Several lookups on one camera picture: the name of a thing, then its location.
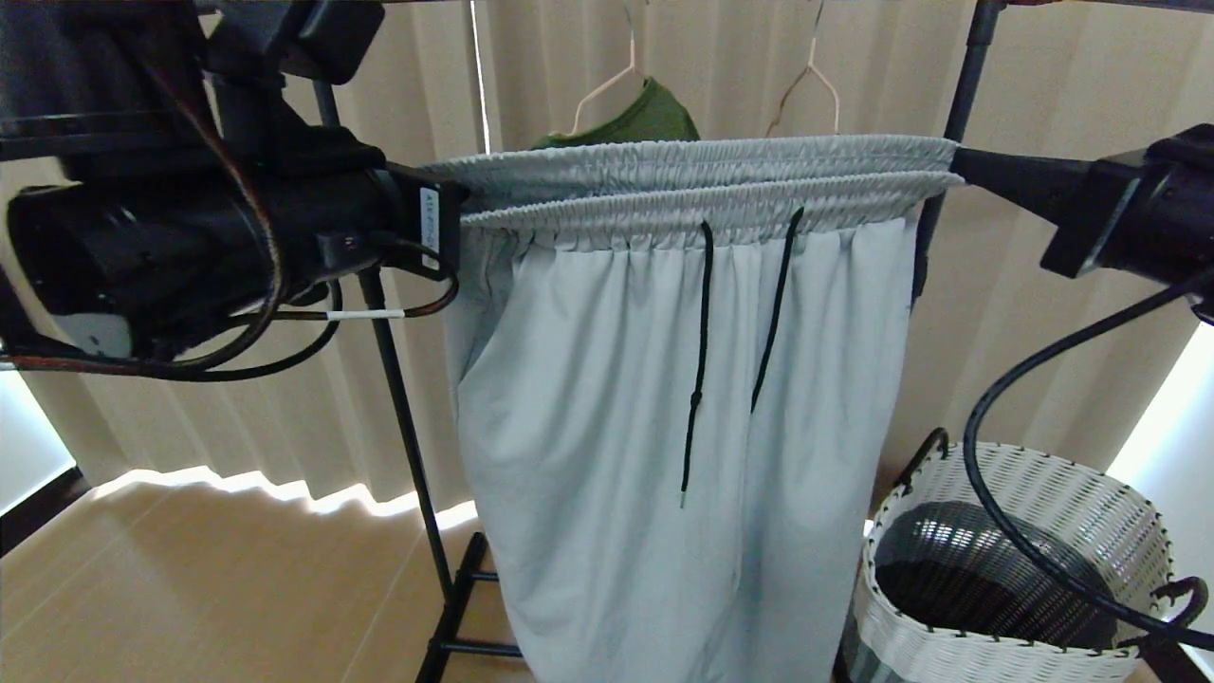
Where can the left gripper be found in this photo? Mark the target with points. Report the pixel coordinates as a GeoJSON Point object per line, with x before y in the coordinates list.
{"type": "Point", "coordinates": [190, 256]}

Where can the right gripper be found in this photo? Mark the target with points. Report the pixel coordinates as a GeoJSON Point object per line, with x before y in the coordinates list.
{"type": "Point", "coordinates": [1138, 218]}

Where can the pink clothes hanger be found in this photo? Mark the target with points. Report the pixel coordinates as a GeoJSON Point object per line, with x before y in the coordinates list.
{"type": "Point", "coordinates": [607, 87]}
{"type": "Point", "coordinates": [811, 76]}

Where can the pale grey garment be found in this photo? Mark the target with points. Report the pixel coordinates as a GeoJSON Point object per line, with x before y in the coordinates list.
{"type": "Point", "coordinates": [616, 427]}

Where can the green sleeveless shirt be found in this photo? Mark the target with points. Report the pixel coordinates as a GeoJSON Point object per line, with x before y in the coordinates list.
{"type": "Point", "coordinates": [645, 119]}

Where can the black clothes rack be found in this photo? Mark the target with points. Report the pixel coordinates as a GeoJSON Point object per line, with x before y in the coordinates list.
{"type": "Point", "coordinates": [398, 398]}

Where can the white laundry basket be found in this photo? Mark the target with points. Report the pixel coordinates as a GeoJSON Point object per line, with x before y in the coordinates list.
{"type": "Point", "coordinates": [1062, 493]}

